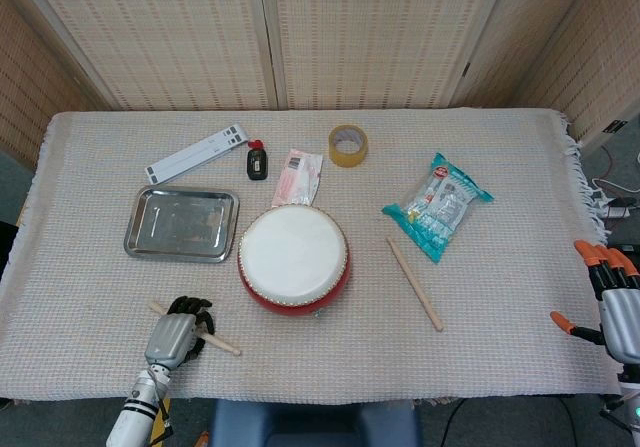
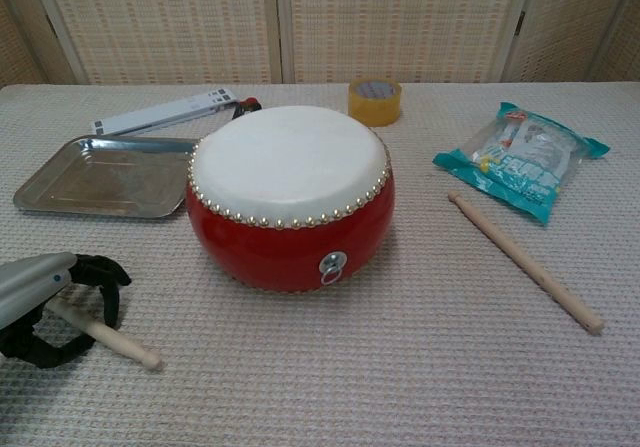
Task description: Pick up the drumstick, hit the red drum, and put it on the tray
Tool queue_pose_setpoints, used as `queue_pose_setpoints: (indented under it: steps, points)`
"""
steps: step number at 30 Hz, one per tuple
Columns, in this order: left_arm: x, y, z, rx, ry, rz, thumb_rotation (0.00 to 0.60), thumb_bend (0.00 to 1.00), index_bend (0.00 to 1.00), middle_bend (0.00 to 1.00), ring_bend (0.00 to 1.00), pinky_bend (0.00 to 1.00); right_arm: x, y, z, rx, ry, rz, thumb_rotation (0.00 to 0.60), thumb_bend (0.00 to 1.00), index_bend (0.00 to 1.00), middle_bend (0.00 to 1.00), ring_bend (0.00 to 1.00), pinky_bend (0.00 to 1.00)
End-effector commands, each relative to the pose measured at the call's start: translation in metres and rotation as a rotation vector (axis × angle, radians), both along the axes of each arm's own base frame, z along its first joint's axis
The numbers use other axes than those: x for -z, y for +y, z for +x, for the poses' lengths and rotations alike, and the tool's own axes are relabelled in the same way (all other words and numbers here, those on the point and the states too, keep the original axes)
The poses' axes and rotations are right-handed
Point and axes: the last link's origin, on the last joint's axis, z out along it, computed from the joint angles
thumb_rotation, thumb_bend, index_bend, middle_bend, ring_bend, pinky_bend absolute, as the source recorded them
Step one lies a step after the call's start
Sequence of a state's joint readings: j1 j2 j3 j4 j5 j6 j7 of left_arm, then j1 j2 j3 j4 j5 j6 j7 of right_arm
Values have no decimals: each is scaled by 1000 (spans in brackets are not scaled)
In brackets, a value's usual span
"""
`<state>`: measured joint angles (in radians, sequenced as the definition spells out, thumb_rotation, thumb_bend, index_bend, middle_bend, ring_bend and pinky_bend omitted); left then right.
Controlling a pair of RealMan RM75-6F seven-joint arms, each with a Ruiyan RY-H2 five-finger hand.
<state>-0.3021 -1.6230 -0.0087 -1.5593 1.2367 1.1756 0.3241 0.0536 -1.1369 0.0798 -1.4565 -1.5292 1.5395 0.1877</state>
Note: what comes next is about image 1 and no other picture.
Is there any right orange-tipped robot hand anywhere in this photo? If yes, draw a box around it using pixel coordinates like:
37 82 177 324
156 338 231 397
549 239 640 368

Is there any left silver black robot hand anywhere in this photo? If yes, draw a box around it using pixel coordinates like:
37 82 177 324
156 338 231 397
143 295 216 371

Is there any wooden drumstick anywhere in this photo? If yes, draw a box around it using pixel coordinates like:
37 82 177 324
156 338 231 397
385 236 445 333
148 300 242 357

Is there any rectangular stainless steel tray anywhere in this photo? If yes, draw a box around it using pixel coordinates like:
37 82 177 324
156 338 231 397
123 184 241 264

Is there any red drum with white skin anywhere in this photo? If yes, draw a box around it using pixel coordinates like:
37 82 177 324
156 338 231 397
236 204 353 318

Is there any white power strip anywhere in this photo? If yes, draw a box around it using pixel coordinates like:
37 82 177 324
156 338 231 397
594 189 634 219

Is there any beige woven tablecloth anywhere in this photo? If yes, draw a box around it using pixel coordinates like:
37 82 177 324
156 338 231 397
0 108 636 403

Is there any blue seat base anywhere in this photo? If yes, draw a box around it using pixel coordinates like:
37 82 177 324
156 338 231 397
208 397 422 447

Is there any small dark bottle red cap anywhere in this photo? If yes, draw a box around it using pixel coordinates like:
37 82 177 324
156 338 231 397
245 138 269 182

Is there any pink and white packet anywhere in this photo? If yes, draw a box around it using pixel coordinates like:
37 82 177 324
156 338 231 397
270 148 325 208

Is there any teal clear snack bag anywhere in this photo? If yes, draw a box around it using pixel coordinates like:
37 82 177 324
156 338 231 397
381 152 495 265

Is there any yellowish packing tape roll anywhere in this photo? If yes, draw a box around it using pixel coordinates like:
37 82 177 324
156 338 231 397
328 124 370 169

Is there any woven folding screen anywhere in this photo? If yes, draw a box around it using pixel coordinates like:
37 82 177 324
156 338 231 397
0 0 640 168

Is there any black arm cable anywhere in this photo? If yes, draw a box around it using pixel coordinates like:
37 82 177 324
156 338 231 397
148 366 175 446

